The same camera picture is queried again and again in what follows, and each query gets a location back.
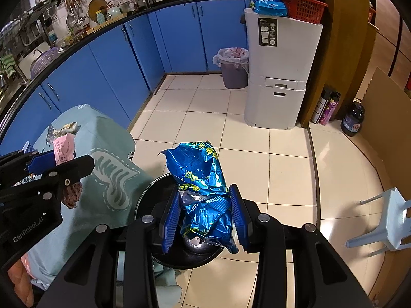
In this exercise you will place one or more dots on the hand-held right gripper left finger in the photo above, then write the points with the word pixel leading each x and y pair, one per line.
pixel 170 219

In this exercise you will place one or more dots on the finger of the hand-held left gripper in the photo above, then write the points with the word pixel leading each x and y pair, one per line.
pixel 74 168
pixel 40 161

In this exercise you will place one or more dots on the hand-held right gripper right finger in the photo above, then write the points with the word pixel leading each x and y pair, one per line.
pixel 239 219

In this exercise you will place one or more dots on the pink paper slip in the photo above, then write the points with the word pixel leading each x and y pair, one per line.
pixel 64 147

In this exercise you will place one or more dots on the round black trash bin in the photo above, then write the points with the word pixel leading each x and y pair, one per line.
pixel 150 190

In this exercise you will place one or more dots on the blue foil snack bag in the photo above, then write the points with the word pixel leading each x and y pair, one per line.
pixel 196 166

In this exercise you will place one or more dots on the reddish crumpled wrapper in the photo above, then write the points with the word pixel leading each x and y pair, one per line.
pixel 72 195

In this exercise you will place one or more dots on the crumpled beige wrapper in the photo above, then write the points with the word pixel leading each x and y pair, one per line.
pixel 69 127

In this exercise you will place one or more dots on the table with teal cloth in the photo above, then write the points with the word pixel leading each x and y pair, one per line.
pixel 106 134

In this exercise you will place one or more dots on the purple plastic basket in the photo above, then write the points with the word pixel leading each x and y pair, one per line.
pixel 45 61

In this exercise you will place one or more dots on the blue kitchen cabinets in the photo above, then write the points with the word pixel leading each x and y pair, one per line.
pixel 96 64

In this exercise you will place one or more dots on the metal dish rack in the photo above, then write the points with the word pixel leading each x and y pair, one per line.
pixel 29 35

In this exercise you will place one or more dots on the purple spray can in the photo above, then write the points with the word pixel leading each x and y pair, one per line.
pixel 330 110

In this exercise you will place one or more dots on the purple waste bin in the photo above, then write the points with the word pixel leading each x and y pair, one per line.
pixel 234 77

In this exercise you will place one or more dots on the dark glass jar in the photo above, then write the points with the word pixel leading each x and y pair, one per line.
pixel 352 120

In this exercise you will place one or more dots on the white plastic chair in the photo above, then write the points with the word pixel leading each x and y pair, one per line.
pixel 396 227

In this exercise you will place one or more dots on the pale green kettle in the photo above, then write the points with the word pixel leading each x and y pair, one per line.
pixel 114 12

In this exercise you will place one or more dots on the round wooden cutting board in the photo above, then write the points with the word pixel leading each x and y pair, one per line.
pixel 96 4

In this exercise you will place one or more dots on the grey bin with bag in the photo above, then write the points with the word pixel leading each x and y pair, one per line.
pixel 231 54

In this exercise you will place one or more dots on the row of condiment bottles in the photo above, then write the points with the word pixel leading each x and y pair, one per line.
pixel 141 1

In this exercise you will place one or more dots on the blue plastic packet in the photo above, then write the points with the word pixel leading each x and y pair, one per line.
pixel 266 3

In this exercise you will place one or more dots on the red plastic basket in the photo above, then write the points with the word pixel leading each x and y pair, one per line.
pixel 305 6

